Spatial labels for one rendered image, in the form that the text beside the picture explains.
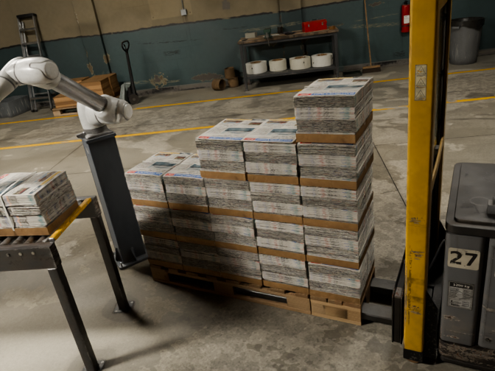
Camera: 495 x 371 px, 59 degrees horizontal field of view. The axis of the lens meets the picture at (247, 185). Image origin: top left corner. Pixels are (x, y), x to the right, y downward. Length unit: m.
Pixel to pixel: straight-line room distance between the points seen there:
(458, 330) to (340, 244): 0.65
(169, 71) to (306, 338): 7.59
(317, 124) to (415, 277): 0.81
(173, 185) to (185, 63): 6.83
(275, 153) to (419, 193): 0.73
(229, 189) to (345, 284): 0.81
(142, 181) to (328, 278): 1.25
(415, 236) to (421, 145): 0.41
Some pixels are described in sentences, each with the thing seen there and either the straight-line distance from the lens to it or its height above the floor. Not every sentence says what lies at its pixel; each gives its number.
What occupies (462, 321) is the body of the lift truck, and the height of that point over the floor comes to 0.30.
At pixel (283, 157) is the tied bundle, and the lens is 2.19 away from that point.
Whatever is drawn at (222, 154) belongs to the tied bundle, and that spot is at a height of 0.98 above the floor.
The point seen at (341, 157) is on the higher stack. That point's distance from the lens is 2.09.
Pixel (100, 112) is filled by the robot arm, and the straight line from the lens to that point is 2.90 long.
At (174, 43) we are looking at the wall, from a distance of 9.32.
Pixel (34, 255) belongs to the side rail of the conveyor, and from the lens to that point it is 2.32.
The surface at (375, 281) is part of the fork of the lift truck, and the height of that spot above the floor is 0.07.
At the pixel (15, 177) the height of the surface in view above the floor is 1.03.
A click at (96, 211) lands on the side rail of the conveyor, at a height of 0.72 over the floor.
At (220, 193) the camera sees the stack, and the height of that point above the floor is 0.74.
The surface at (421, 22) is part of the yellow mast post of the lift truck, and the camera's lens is 1.69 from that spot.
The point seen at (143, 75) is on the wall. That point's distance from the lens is 9.62.
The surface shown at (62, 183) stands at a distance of 2.45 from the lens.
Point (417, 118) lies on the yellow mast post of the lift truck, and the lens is 1.76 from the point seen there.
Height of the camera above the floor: 1.77
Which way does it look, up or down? 24 degrees down
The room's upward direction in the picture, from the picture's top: 8 degrees counter-clockwise
